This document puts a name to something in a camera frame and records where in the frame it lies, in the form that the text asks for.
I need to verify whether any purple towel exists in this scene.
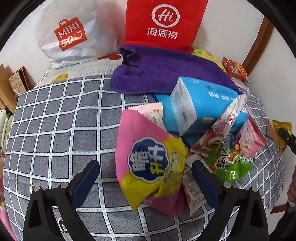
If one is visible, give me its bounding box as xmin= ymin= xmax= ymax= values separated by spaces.
xmin=110 ymin=45 xmax=240 ymax=94

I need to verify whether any white fruit print mat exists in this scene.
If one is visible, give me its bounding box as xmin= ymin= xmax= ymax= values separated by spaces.
xmin=34 ymin=54 xmax=123 ymax=88

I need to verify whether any pink candy packet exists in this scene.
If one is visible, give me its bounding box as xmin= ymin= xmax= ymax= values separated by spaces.
xmin=233 ymin=116 xmax=266 ymax=158

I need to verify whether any brown wooden door frame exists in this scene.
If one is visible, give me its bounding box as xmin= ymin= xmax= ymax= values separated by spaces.
xmin=242 ymin=16 xmax=274 ymax=75

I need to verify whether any grey checked tablecloth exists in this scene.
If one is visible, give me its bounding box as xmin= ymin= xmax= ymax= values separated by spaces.
xmin=3 ymin=74 xmax=286 ymax=241

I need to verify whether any pale pink snack packet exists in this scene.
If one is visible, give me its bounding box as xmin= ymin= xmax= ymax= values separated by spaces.
xmin=128 ymin=102 xmax=166 ymax=131

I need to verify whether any white label snack packet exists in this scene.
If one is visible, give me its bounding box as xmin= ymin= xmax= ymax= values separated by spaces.
xmin=182 ymin=154 xmax=206 ymax=216

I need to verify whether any orange chips bag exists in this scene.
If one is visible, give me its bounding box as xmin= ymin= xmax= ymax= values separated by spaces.
xmin=222 ymin=57 xmax=249 ymax=82

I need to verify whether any red Haidilao paper bag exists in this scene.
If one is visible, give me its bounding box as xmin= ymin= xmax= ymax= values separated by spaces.
xmin=125 ymin=0 xmax=208 ymax=52

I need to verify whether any patterned brown box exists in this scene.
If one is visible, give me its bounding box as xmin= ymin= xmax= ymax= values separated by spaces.
xmin=9 ymin=66 xmax=30 ymax=96

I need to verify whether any person's right hand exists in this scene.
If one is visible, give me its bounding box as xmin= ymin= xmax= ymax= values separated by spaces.
xmin=287 ymin=167 xmax=296 ymax=202

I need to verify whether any yellow chips bag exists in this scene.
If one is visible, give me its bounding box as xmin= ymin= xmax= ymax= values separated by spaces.
xmin=191 ymin=47 xmax=227 ymax=73

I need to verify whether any pink yellow chip bag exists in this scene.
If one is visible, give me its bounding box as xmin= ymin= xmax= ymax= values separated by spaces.
xmin=115 ymin=109 xmax=188 ymax=217

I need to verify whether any white Miniso plastic bag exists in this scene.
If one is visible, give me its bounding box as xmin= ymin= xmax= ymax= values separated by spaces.
xmin=37 ymin=1 xmax=127 ymax=68

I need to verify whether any colourful fruit snack bag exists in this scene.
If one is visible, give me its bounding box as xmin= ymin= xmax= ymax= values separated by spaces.
xmin=190 ymin=93 xmax=247 ymax=156

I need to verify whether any green snack bag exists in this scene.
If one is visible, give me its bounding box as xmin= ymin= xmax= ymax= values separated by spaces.
xmin=206 ymin=144 xmax=253 ymax=182

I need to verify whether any blue tissue pack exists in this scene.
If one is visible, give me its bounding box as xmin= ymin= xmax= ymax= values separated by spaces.
xmin=152 ymin=77 xmax=239 ymax=147

